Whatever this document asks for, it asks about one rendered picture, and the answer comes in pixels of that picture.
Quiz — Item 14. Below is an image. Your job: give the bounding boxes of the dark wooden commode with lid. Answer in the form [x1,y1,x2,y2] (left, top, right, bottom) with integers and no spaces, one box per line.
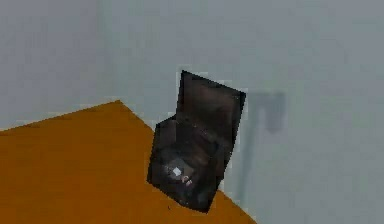
[146,69,247,214]

